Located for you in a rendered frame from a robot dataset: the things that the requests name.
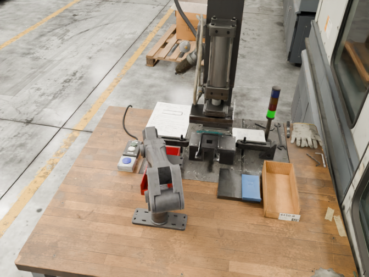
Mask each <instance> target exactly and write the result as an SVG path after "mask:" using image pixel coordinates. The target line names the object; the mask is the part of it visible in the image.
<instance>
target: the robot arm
mask: <svg viewBox="0 0 369 277"><path fill-rule="evenodd" d="M142 136H143V144H141V145H140V146H139V148H140V154H141V156H142V157H143V158H146V161H147V162H148V164H147V170H146V175H147V179H148V190H147V191H145V192H144V195H145V201H146V203H147V205H148V209H144V208H136V209H135V212H134V215H133V217H132V224H135V225H143V226H151V227H156V228H164V229H172V230H180V231H184V230H185V229H186V224H187V215H186V214H182V213H174V212H169V211H174V210H182V209H184V208H185V201H184V195H183V187H182V179H181V170H182V169H183V165H184V156H174V155H169V154H167V153H166V144H165V142H164V139H163V138H161V139H159V138H158V131H157V129H156V128H155V126H149V127H145V129H144V130H142ZM171 183H172V185H173V187H171V188H169V187H167V184H171ZM184 218H185V219H184Z"/></svg>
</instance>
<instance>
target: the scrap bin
mask: <svg viewBox="0 0 369 277"><path fill-rule="evenodd" d="M166 153H167V154H169V155H174V156H180V148H179V147H169V146H166ZM146 170H147V166H146V169H145V172H144V174H143V178H142V181H141V183H140V187H141V195H144V192H145V191H147V190H148V179H147V175H146ZM167 187H169V188H171V187H173V185H172V183H171V184H167Z"/></svg>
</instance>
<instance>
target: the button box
mask: <svg viewBox="0 0 369 277"><path fill-rule="evenodd" d="M129 107H131V108H132V106H131V105H128V106H127V108H126V110H125V112H124V116H123V119H122V125H123V128H124V130H125V131H126V132H127V133H128V134H129V135H130V136H132V137H134V138H136V140H134V141H132V140H129V141H128V143H127V145H126V147H125V149H124V152H123V154H122V155H123V156H128V157H136V159H137V160H138V157H139V155H140V148H139V146H140V145H141V144H143V142H142V141H138V138H137V137H135V136H133V135H131V134H130V133H129V132H128V131H127V130H126V128H125V126H124V119H125V115H126V112H127V110H128V108H129ZM132 142H135V143H136V144H137V146H135V147H134V148H135V150H134V151H129V150H128V148H129V147H131V146H130V144H131V143H132Z"/></svg>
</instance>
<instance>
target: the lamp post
mask: <svg viewBox="0 0 369 277"><path fill-rule="evenodd" d="M272 89H273V90H274V91H280V90H281V88H280V87H279V86H273V87H272ZM266 119H267V125H266V130H265V141H266V142H270V144H271V142H272V141H271V139H270V138H268V137H269V132H270V127H271V123H272V120H274V119H275V117H274V118H269V117H268V116H266Z"/></svg>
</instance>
